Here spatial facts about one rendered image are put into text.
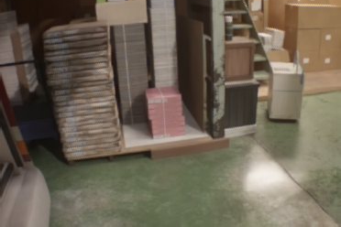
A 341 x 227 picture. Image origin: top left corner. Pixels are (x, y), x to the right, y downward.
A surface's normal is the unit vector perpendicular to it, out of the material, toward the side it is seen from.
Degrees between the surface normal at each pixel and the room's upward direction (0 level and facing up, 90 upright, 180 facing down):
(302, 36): 90
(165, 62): 90
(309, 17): 90
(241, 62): 90
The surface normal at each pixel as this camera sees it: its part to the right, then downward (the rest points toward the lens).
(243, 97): 0.19, 0.35
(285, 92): -0.22, 0.36
